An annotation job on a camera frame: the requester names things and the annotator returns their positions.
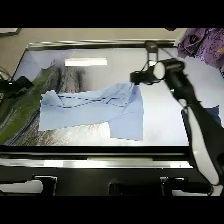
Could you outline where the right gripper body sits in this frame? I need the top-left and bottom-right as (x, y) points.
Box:
(129, 69), (156, 86)

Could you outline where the light blue shirt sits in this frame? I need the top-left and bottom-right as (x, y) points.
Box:
(38, 82), (145, 142)

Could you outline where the purple garment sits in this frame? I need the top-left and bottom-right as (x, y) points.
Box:
(177, 28), (224, 75)

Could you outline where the dark blue garment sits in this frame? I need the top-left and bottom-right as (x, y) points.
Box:
(181, 105), (223, 135)

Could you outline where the silver frame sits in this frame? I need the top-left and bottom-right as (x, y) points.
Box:
(0, 155), (195, 170)

